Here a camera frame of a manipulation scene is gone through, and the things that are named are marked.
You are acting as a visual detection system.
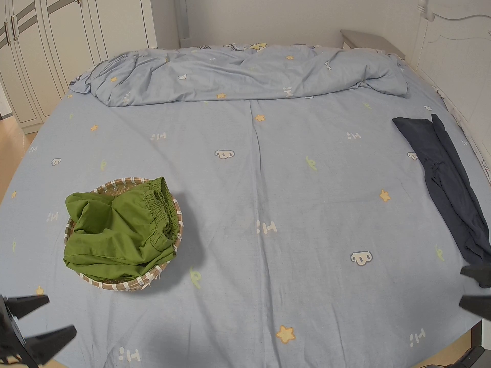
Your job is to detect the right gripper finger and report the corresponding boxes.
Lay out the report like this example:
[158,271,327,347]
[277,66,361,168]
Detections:
[460,264,491,288]
[458,293,491,317]

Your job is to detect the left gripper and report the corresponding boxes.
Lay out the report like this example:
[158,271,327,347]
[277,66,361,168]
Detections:
[0,294,77,368]

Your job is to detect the green shorts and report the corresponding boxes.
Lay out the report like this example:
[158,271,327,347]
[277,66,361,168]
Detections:
[62,177,181,283]

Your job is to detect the dark blue garment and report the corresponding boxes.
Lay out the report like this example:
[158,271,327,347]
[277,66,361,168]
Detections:
[392,113,491,266]

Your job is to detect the round woven basket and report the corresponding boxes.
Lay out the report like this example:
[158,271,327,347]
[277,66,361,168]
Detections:
[63,176,184,293]

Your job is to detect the bed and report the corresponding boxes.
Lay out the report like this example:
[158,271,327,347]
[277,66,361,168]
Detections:
[0,0,491,368]

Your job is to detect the grey bedside table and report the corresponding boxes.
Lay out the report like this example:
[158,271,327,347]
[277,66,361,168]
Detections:
[341,29,406,60]

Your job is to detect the white wardrobe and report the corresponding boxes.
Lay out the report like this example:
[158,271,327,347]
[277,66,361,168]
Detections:
[0,0,158,135]

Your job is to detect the pale blue quilt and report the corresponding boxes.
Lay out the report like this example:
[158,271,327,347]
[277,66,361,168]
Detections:
[69,42,409,107]

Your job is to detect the pale vertical wall duct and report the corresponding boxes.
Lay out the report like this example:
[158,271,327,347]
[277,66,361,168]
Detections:
[177,0,191,39]

